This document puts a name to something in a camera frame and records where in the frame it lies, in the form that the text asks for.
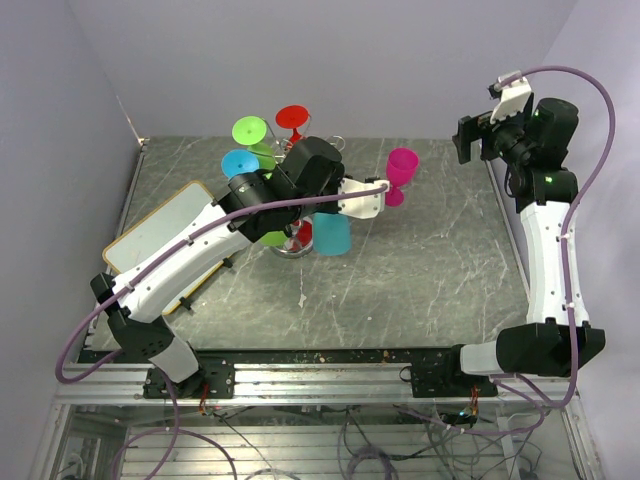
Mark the teal plastic wine glass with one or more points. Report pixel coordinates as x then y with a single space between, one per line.
331 234

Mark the red plastic wine glass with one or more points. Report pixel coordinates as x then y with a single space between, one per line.
293 117

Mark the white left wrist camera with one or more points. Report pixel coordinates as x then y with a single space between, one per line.
362 200

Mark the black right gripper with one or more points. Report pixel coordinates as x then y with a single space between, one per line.
470 129

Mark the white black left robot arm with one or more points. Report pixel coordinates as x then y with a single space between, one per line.
310 155

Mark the pink plastic wine glass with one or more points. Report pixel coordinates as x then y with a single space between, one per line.
402 164

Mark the light green wine glass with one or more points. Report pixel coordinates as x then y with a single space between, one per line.
250 132

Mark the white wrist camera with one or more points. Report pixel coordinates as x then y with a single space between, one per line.
513 91
362 200

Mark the green plastic wine glass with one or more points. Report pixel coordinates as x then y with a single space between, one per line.
274 239

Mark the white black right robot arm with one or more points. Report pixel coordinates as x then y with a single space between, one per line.
557 334

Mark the blue plastic wine glass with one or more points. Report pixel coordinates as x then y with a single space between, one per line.
239 161

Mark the aluminium rail frame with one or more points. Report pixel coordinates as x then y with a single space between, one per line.
326 354

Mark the white board yellow frame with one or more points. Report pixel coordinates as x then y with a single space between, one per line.
160 258

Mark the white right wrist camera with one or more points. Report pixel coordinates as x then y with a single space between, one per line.
513 91

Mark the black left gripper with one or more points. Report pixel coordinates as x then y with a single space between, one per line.
335 181

